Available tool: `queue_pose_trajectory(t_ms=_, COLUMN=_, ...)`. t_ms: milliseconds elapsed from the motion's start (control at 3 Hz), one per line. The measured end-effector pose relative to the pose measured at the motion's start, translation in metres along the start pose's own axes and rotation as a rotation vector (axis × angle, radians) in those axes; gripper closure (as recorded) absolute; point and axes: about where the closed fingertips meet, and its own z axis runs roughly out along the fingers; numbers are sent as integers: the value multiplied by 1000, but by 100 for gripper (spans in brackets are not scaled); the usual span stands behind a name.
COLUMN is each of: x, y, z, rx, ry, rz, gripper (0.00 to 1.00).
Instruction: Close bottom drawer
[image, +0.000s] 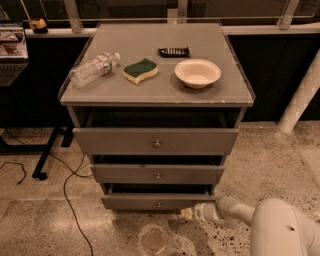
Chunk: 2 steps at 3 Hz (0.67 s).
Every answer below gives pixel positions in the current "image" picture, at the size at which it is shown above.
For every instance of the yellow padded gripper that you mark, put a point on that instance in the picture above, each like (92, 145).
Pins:
(200, 211)

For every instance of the grey bottom drawer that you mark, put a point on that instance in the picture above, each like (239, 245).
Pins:
(155, 196)

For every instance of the grey drawer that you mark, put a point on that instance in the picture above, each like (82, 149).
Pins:
(157, 170)
(158, 133)
(155, 196)

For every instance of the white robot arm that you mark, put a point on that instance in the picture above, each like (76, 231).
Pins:
(277, 228)

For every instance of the grey middle drawer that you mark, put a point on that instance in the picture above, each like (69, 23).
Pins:
(157, 170)

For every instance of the grey drawer cabinet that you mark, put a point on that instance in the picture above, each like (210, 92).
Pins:
(228, 98)

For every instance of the grey top drawer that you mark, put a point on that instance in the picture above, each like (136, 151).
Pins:
(158, 133)

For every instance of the white bowl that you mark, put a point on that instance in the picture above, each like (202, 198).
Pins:
(197, 73)

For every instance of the green yellow sponge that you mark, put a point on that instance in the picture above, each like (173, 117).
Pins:
(140, 71)

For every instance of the clear plastic water bottle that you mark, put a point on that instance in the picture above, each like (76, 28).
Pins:
(84, 74)

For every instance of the white diagonal pillar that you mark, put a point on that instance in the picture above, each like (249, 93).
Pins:
(305, 92)

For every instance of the open laptop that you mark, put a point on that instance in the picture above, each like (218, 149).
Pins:
(13, 52)

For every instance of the metal window railing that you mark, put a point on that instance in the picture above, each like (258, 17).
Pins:
(237, 17)

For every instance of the yellow black object on ledge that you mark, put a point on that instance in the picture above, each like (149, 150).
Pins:
(38, 25)

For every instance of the black desk frame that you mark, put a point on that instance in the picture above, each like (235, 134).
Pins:
(42, 149)

